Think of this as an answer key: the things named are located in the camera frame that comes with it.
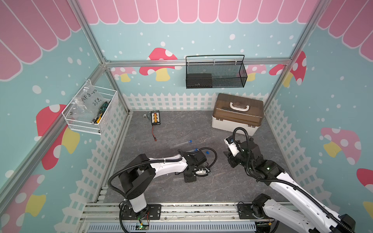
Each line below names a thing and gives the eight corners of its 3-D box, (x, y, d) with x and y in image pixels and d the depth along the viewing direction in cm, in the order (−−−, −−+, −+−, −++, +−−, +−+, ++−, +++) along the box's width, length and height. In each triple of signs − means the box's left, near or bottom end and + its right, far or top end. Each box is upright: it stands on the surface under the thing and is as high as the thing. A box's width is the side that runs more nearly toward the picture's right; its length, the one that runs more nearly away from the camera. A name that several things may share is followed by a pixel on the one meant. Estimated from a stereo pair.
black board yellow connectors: (152, 125, 113) (151, 123, 112) (151, 112, 122) (150, 111, 120) (160, 124, 114) (160, 122, 113) (159, 111, 123) (159, 109, 121)
